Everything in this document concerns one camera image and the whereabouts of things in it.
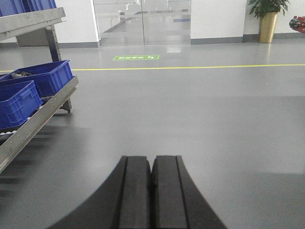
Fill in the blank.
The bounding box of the blue crate on upper shelf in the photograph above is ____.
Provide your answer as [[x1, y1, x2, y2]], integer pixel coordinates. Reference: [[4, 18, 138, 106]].
[[0, 0, 57, 17]]

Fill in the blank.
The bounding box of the red machine part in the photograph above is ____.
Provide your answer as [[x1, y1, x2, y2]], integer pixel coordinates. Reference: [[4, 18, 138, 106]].
[[289, 16, 305, 33]]

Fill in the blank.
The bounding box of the blue plastic crate far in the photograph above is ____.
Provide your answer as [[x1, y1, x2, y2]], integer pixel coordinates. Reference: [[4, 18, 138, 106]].
[[0, 60, 73, 97]]

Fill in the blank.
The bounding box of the glass double door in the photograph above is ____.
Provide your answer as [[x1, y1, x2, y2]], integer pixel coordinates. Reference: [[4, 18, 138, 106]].
[[93, 0, 191, 46]]

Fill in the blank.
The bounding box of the steel roller rack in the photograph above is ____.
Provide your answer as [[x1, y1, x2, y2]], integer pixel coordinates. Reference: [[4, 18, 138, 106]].
[[0, 7, 79, 171]]

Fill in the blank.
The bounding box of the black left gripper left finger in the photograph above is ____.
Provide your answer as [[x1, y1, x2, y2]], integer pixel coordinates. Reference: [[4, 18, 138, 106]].
[[51, 156, 150, 229]]

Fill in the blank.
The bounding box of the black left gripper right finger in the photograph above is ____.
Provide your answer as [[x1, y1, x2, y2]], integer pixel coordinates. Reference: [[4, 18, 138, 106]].
[[152, 156, 227, 229]]

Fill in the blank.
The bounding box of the gold planter pot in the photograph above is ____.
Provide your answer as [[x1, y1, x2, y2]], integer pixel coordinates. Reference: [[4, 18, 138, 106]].
[[258, 12, 278, 43]]

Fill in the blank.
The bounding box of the green potted plant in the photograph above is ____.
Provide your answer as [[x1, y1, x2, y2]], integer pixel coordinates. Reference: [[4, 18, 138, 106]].
[[248, 0, 290, 18]]

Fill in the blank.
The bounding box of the green floor sign sticker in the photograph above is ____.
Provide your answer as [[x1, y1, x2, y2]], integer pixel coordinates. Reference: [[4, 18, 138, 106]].
[[113, 55, 160, 61]]

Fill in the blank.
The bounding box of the blue plastic crate near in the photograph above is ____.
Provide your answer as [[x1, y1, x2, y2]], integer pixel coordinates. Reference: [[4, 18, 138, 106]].
[[0, 81, 42, 130]]

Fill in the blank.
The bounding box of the blue plastic crate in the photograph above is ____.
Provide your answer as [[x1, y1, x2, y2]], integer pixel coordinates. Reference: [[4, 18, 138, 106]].
[[0, 81, 42, 130], [0, 60, 73, 97]]

